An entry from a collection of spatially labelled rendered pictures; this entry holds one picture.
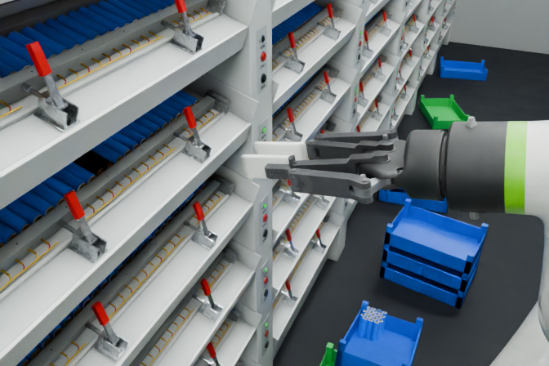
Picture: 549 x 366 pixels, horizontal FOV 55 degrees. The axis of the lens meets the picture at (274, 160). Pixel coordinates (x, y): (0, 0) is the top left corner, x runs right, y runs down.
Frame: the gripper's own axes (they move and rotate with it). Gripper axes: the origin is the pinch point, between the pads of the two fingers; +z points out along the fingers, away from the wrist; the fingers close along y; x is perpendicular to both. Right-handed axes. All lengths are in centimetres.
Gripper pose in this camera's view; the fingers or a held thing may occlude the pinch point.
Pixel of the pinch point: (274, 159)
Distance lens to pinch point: 64.3
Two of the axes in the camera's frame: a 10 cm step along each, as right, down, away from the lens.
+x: -1.9, -8.8, -4.3
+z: -8.9, -0.3, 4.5
